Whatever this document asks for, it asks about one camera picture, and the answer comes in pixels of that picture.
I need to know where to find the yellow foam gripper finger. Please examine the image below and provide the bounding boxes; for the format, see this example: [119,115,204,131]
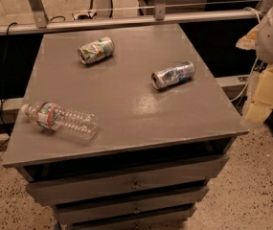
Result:
[236,26,259,50]
[243,64,273,124]

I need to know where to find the clear plastic water bottle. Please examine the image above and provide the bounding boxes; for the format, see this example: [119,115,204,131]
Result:
[20,102,98,140]

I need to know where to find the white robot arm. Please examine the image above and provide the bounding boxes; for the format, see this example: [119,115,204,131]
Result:
[236,7,273,123]

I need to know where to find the crushed blue silver can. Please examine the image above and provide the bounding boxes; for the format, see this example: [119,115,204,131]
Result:
[151,61,195,90]

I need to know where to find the grey drawer cabinet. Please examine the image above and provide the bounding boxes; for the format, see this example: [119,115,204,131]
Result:
[3,24,245,230]

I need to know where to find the crushed green white can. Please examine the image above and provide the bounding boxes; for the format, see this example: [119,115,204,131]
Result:
[78,36,115,65]

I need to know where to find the white cable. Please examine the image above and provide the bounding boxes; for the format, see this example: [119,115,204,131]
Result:
[230,7,263,103]

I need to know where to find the metal frame rail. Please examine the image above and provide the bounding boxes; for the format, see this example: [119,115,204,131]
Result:
[0,0,273,35]

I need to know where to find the black cable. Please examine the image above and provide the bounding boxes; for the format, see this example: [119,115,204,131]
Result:
[0,21,18,155]

